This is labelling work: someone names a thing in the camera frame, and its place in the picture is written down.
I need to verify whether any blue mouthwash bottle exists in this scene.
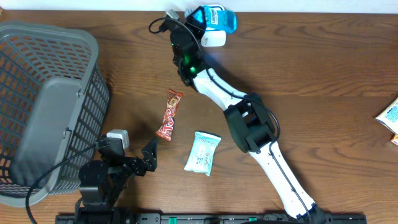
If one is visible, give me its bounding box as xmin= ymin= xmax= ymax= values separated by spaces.
xmin=184 ymin=5 xmax=238 ymax=34

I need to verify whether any red chocolate bar wrapper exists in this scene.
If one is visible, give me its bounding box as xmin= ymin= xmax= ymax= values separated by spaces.
xmin=156 ymin=90 xmax=183 ymax=141

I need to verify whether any light green tissue pack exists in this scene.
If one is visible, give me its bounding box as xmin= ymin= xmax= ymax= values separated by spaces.
xmin=184 ymin=131 xmax=221 ymax=176

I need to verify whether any yellow snack bag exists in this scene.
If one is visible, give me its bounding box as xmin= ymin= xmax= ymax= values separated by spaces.
xmin=375 ymin=98 xmax=398 ymax=134

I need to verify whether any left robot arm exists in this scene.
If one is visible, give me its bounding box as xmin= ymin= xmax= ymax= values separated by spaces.
xmin=73 ymin=137 xmax=158 ymax=223

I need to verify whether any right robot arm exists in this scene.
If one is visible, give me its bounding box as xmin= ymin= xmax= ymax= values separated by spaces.
xmin=164 ymin=10 xmax=327 ymax=223

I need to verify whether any white barcode scanner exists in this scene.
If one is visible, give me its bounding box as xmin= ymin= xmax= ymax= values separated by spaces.
xmin=200 ymin=4 xmax=227 ymax=48

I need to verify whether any grey plastic shopping basket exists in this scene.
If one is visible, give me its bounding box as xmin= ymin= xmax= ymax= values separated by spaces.
xmin=1 ymin=21 xmax=109 ymax=207

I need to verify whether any orange packet at edge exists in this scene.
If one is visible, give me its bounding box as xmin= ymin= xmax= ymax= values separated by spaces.
xmin=391 ymin=134 xmax=398 ymax=146

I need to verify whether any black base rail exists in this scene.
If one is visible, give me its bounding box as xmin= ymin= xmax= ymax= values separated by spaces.
xmin=55 ymin=213 xmax=367 ymax=224

